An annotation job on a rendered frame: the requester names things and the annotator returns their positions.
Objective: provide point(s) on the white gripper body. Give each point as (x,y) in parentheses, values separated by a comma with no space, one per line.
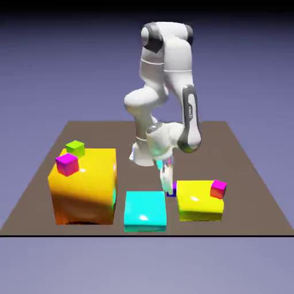
(165,178)

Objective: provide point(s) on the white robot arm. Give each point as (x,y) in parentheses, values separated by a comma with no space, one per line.
(151,101)

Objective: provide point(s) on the small blue cube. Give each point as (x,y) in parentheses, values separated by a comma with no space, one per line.
(174,192)

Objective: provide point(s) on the small red cube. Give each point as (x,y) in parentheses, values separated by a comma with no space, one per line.
(218,189)

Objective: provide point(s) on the small green cube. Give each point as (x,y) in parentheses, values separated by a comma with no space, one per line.
(75,148)

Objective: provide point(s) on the small magenta cube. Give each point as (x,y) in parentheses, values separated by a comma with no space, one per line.
(67,164)

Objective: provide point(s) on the large cyan box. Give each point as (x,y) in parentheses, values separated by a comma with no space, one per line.
(144,211)

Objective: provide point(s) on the large yellow box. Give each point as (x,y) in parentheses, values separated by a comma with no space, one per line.
(197,202)

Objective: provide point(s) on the large orange box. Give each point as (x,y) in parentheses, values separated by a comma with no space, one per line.
(87,188)

